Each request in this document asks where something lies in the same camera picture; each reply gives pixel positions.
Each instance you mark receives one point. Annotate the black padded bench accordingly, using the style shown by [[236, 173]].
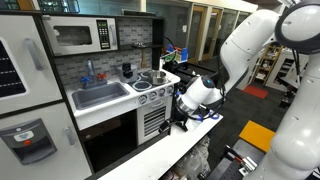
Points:
[[288, 88]]

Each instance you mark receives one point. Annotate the wooden framed glass door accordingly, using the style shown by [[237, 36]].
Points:
[[213, 33], [196, 33]]

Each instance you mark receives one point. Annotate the wooden bookshelf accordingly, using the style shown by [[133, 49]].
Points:
[[268, 63]]

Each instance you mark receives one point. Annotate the white and black toy kitchen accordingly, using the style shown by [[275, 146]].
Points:
[[110, 110]]

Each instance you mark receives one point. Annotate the grey toy water dispenser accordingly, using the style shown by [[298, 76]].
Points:
[[25, 141]]

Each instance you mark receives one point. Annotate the clear plastic wrapped bundle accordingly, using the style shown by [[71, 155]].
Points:
[[193, 160]]

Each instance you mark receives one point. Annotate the wooden toy spatula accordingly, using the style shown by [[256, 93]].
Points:
[[144, 60]]

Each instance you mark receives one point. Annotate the yellow floor mat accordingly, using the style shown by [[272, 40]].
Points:
[[257, 135]]

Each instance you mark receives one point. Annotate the grey lidded toy pot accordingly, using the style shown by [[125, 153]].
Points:
[[126, 75]]

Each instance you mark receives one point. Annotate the blue and green gadget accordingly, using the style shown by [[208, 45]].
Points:
[[176, 54]]

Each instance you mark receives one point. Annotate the round stove burner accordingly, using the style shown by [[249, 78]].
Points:
[[142, 86], [144, 74]]

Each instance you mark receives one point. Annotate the grey toy sink basin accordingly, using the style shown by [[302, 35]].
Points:
[[98, 95]]

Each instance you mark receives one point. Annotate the white toy oven door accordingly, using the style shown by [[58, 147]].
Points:
[[151, 121]]

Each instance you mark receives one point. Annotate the blue tape roll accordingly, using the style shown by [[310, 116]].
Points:
[[215, 116]]

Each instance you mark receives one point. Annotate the white cabinet with glass doors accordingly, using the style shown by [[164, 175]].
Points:
[[288, 68]]

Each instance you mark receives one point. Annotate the red floor mat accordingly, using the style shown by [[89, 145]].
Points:
[[255, 91]]

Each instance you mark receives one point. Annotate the small metal dish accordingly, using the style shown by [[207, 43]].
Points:
[[140, 44]]

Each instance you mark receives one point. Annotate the round silver stove knob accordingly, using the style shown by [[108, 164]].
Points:
[[142, 99], [161, 92], [170, 89], [152, 95]]

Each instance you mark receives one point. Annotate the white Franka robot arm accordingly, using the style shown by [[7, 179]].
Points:
[[250, 43]]

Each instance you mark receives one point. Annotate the shiny steel pot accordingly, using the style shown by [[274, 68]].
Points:
[[157, 78]]

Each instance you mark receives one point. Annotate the grey toy faucet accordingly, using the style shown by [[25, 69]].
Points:
[[90, 71]]

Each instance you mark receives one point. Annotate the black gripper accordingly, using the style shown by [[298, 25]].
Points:
[[179, 116]]

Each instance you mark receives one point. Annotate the white toy microwave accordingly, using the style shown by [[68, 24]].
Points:
[[73, 36]]

